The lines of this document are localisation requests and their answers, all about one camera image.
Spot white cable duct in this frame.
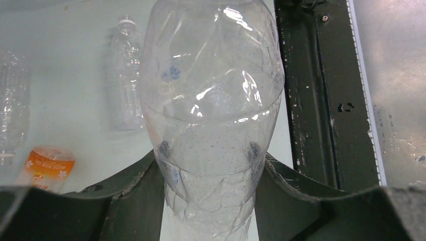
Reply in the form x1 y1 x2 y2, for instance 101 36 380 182
346 0 387 187

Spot clear bottle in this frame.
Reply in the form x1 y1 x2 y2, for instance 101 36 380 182
140 1 284 240

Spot clear bottle caps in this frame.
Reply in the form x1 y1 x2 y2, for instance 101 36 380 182
106 15 144 131

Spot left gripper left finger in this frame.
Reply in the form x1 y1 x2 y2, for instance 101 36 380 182
1 152 164 240

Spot clear bottle second row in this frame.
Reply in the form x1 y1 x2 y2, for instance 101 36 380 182
1 50 31 165

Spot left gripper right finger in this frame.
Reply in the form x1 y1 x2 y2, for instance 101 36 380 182
255 155 425 240

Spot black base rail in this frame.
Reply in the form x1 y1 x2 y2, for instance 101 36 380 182
274 1 381 192

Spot orange labelled bottle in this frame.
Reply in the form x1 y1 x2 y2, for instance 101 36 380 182
15 145 76 193

